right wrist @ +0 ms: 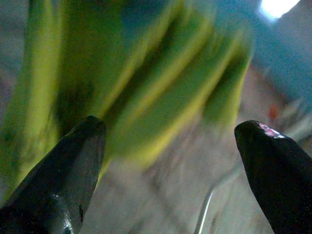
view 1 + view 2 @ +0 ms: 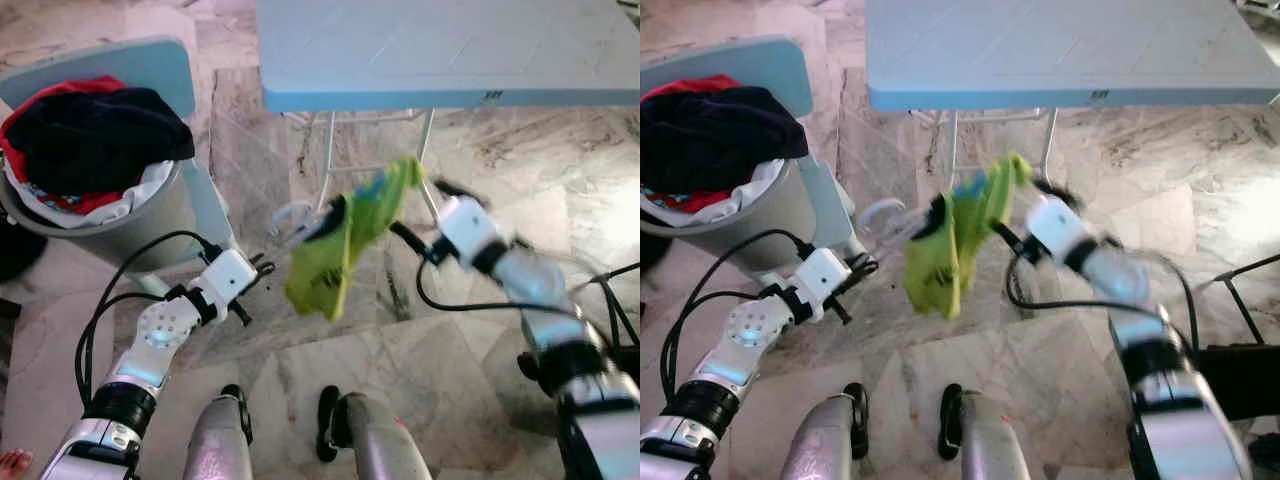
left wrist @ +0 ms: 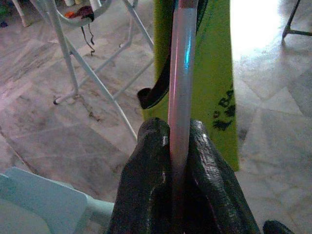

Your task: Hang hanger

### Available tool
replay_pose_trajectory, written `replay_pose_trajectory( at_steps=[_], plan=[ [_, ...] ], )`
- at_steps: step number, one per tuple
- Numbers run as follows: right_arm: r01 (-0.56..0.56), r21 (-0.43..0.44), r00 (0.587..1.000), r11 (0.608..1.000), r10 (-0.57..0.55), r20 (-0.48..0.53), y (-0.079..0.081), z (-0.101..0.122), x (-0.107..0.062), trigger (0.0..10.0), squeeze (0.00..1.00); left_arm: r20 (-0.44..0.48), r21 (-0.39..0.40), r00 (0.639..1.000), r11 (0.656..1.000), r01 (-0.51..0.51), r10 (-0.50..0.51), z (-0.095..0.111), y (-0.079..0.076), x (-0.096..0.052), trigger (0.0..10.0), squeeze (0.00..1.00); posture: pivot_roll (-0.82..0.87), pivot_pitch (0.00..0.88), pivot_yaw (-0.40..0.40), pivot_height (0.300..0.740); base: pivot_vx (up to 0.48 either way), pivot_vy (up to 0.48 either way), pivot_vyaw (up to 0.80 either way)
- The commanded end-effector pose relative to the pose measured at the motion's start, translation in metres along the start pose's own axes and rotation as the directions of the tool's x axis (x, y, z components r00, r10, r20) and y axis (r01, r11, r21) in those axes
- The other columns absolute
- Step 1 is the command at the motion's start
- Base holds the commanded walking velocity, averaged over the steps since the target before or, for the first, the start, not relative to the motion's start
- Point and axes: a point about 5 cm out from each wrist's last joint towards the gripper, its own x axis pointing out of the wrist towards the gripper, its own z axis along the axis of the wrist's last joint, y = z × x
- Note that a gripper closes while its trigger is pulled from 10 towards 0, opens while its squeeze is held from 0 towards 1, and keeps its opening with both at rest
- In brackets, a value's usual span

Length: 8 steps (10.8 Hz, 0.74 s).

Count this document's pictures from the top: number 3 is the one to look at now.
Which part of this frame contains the black metal drying rack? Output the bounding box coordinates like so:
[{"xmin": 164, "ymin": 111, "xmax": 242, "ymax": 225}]
[{"xmin": 281, "ymin": 0, "xmax": 312, "ymax": 40}]

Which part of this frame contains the pink plastic hanger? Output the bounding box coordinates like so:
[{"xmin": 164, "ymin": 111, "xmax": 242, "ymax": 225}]
[{"xmin": 167, "ymin": 0, "xmax": 199, "ymax": 221}]

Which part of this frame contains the neon green black-trimmed shirt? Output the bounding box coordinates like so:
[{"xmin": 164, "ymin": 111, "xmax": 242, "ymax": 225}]
[{"xmin": 136, "ymin": 0, "xmax": 241, "ymax": 172}]

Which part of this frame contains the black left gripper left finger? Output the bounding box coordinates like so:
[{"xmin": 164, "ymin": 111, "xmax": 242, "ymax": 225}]
[{"xmin": 107, "ymin": 117, "xmax": 176, "ymax": 234}]

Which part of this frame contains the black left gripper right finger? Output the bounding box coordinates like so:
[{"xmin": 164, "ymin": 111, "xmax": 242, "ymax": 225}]
[{"xmin": 184, "ymin": 119, "xmax": 260, "ymax": 234}]

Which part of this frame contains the white plastic furniture leg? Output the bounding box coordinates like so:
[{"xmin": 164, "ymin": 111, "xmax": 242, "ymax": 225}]
[{"xmin": 11, "ymin": 0, "xmax": 34, "ymax": 28}]

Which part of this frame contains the light blue folding table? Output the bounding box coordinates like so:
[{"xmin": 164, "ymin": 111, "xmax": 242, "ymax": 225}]
[{"xmin": 30, "ymin": 0, "xmax": 156, "ymax": 142}]

